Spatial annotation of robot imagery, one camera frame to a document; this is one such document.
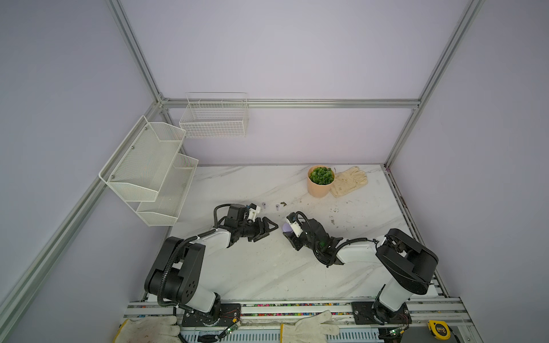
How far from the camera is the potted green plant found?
101 cm

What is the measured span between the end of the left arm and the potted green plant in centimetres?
29

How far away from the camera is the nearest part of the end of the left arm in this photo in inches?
29.5
